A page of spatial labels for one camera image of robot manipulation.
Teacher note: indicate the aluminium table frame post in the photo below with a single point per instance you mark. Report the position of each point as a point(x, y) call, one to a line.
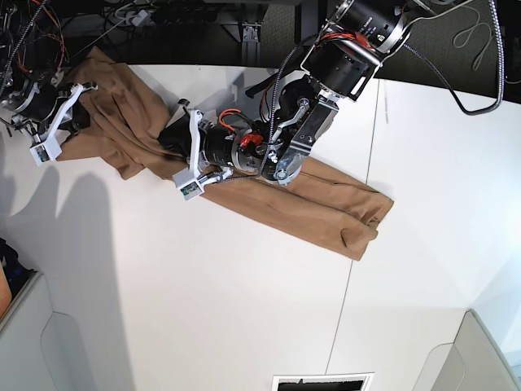
point(250, 44)

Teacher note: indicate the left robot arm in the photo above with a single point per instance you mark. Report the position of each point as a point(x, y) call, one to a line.
point(338, 62)

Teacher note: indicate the white framed floor vent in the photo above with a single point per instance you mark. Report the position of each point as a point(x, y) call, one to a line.
point(346, 382)

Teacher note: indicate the white power strip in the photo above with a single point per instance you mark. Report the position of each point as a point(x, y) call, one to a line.
point(134, 18)

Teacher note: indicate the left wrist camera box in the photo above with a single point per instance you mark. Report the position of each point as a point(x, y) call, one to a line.
point(188, 183)

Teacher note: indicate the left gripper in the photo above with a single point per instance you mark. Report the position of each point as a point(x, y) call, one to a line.
point(233, 141)

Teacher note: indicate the right grey chair back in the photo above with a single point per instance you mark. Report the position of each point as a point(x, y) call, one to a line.
point(472, 361)

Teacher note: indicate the grey chair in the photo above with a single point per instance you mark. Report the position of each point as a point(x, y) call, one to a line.
point(41, 349)
point(472, 361)

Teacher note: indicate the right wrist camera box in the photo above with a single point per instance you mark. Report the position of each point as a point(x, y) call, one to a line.
point(46, 151)

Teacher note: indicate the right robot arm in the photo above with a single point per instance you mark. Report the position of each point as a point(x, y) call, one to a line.
point(33, 57)

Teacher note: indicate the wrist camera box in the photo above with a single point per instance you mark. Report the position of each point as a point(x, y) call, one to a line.
point(188, 183)
point(46, 151)

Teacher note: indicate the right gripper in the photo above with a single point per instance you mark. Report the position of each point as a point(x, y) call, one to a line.
point(34, 107)

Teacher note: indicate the left grey chair back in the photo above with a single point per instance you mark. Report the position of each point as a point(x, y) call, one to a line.
point(41, 349)

